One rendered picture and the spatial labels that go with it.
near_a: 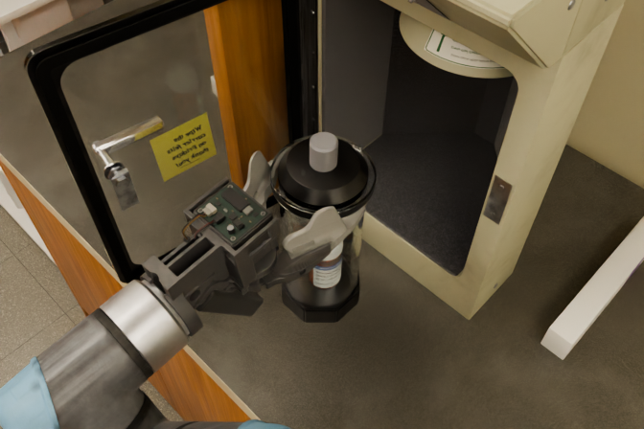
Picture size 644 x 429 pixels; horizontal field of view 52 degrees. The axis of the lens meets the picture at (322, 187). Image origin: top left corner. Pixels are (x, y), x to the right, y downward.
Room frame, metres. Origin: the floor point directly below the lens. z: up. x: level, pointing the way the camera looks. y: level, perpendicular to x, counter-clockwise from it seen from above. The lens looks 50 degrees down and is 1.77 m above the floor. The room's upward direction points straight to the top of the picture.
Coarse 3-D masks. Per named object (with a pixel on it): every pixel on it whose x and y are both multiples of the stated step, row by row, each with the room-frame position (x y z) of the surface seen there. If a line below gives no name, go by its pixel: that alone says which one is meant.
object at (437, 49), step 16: (400, 16) 0.63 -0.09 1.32; (416, 32) 0.58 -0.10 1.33; (432, 32) 0.57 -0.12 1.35; (416, 48) 0.57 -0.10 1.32; (432, 48) 0.56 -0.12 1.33; (448, 48) 0.55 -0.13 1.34; (464, 48) 0.54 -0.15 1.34; (432, 64) 0.55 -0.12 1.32; (448, 64) 0.54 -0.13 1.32; (464, 64) 0.54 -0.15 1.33; (480, 64) 0.53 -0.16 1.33; (496, 64) 0.53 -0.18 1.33
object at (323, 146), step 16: (304, 144) 0.46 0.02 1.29; (320, 144) 0.43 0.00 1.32; (336, 144) 0.44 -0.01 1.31; (288, 160) 0.44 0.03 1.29; (304, 160) 0.44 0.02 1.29; (320, 160) 0.43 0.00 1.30; (336, 160) 0.43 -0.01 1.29; (352, 160) 0.44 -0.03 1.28; (288, 176) 0.42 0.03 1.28; (304, 176) 0.42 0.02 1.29; (320, 176) 0.42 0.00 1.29; (336, 176) 0.42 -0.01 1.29; (352, 176) 0.42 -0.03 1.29; (288, 192) 0.41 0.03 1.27; (304, 192) 0.40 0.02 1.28; (320, 192) 0.40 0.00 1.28; (336, 192) 0.40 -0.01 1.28; (352, 192) 0.41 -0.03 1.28
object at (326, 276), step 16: (288, 144) 0.48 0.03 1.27; (352, 144) 0.48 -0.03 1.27; (368, 160) 0.45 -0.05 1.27; (272, 176) 0.43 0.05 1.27; (368, 176) 0.43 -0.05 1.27; (368, 192) 0.41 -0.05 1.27; (304, 208) 0.39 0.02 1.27; (320, 208) 0.39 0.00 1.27; (336, 208) 0.39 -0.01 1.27; (352, 208) 0.39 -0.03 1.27; (288, 224) 0.41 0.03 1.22; (304, 224) 0.40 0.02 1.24; (352, 240) 0.40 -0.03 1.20; (336, 256) 0.39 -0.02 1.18; (352, 256) 0.41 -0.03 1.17; (320, 272) 0.39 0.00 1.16; (336, 272) 0.39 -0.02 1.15; (352, 272) 0.41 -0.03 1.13; (288, 288) 0.41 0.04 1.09; (304, 288) 0.39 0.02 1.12; (320, 288) 0.39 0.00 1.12; (336, 288) 0.39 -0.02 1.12; (352, 288) 0.41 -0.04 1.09; (304, 304) 0.39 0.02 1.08; (320, 304) 0.39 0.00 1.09; (336, 304) 0.39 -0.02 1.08
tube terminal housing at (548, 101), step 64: (320, 0) 0.65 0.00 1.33; (384, 0) 0.58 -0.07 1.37; (320, 64) 0.65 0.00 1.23; (512, 64) 0.48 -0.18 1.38; (576, 64) 0.48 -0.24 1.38; (320, 128) 0.65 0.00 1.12; (512, 128) 0.46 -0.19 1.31; (512, 192) 0.45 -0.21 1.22; (384, 256) 0.56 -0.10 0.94; (512, 256) 0.50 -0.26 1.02
